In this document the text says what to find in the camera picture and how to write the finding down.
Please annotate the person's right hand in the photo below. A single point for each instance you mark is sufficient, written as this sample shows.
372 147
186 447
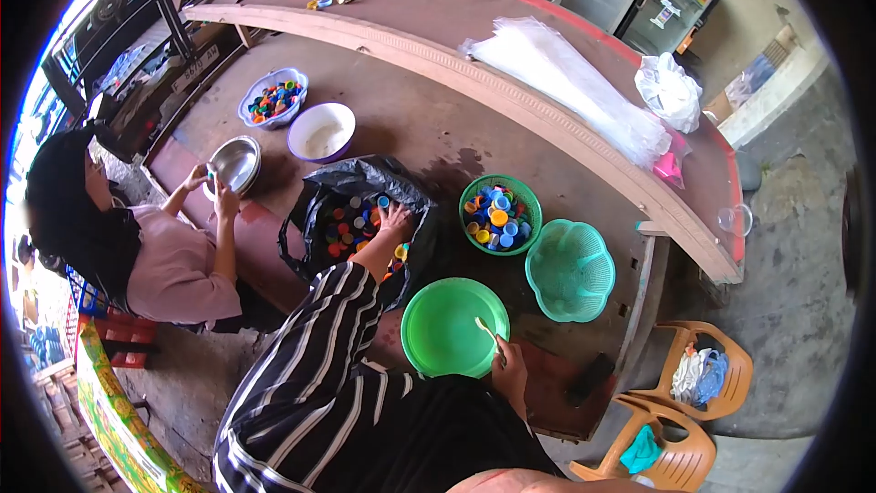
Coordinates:
510 373

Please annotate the person's left hand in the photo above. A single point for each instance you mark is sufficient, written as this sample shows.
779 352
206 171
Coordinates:
394 220

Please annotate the person's left fingers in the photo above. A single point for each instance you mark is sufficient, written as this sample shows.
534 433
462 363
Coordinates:
398 211

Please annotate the person's right fingers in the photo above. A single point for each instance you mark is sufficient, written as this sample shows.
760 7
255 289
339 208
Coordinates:
500 363

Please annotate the small pale hand tool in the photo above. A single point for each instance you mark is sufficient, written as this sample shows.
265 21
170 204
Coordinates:
487 332

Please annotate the pile of mixed bottle caps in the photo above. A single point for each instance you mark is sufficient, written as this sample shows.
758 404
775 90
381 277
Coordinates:
352 226

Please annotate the green plastic bowl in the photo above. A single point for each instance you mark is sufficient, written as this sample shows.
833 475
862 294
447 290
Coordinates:
445 328

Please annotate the black plastic bag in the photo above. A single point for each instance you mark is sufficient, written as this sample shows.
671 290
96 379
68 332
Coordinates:
311 233

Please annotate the black phone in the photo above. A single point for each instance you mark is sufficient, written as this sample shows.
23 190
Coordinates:
590 376

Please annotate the heap of blue yellow caps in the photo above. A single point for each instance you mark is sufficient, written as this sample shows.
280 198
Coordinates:
498 218

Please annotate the purple white bowl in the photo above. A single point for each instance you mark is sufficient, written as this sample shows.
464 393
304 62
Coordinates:
321 131

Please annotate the teal flower-shaped basket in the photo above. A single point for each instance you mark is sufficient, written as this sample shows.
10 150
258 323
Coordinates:
569 270

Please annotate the green round basket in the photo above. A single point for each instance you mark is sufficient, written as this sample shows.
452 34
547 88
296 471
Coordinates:
530 216

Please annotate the person's body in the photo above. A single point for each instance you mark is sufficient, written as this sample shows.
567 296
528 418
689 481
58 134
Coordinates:
383 438

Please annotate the colourful caps batch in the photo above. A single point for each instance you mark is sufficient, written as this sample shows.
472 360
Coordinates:
275 100

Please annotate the teal cloth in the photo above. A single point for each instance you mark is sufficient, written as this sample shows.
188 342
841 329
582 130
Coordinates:
641 452

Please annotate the steel bowl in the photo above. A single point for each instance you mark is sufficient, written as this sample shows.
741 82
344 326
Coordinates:
236 163

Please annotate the lavender basket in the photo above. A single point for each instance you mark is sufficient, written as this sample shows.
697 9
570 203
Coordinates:
254 92

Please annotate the wooden counter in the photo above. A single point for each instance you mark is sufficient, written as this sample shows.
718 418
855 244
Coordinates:
424 20

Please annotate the white blue cloth bundle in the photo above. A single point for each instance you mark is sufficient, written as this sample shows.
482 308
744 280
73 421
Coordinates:
698 376

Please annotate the orange plastic chair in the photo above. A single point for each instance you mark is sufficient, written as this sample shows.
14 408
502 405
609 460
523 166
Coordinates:
736 370
681 459

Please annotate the stack of clear plastic bags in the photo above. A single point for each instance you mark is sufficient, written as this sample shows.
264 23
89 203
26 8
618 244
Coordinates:
575 85

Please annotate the pink plastic packet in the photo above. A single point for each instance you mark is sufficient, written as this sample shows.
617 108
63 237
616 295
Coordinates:
669 164

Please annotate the clear glass cup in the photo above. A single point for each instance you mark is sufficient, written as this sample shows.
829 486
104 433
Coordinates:
735 220

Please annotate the white plastic bag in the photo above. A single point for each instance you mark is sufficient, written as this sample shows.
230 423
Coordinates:
667 92

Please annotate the red plastic crate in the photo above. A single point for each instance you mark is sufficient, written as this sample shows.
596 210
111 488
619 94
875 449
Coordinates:
126 339

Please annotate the black display fridge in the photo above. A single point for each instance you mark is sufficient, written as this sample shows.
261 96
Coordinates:
667 10

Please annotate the green yellow printed banner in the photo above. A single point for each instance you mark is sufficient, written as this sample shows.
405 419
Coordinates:
116 418

